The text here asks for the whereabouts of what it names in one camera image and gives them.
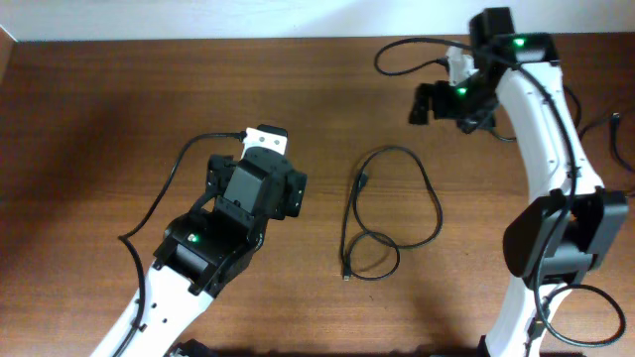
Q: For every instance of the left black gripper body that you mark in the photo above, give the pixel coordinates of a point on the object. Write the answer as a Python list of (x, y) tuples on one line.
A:
[(218, 173)]

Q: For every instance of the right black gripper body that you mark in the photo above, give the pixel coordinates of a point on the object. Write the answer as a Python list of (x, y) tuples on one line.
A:
[(423, 102)]

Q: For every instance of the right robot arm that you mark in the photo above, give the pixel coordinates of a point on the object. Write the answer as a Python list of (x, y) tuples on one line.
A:
[(572, 218)]

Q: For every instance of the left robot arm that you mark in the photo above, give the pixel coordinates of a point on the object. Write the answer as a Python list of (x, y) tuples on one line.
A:
[(205, 249)]

